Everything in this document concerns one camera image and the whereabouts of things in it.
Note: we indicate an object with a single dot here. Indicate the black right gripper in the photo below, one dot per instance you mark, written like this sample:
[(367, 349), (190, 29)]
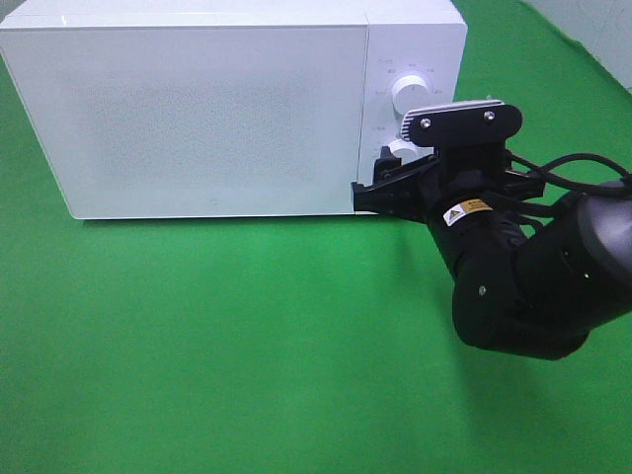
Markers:
[(424, 189)]

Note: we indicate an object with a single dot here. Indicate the white microwave knob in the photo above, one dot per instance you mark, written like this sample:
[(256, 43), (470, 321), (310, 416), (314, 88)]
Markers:
[(410, 92), (404, 150)]

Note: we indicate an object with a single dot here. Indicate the white microwave door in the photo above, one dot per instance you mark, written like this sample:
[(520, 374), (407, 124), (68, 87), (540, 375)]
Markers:
[(195, 122)]

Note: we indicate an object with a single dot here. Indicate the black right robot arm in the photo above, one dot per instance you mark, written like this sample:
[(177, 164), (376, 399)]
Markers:
[(537, 261)]

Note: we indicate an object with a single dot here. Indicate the green table cloth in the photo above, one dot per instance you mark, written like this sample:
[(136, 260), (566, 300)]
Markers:
[(309, 345)]

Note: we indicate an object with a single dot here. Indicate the white microwave oven body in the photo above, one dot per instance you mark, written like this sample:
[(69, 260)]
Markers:
[(402, 38)]

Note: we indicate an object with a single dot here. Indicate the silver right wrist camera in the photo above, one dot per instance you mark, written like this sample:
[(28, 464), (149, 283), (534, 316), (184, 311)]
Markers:
[(461, 123)]

